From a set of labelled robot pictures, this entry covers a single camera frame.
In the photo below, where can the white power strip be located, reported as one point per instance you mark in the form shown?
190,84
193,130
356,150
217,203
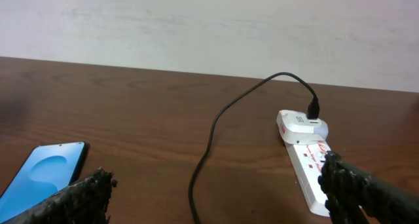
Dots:
308,161

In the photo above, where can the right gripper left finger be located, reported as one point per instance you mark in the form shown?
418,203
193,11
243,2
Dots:
84,201

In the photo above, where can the white USB charger plug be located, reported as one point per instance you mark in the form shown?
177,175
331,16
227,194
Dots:
296,129

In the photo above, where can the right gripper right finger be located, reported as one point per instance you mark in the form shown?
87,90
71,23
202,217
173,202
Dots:
353,195

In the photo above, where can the blue Samsung Galaxy smartphone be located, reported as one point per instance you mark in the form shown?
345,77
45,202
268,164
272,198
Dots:
47,170

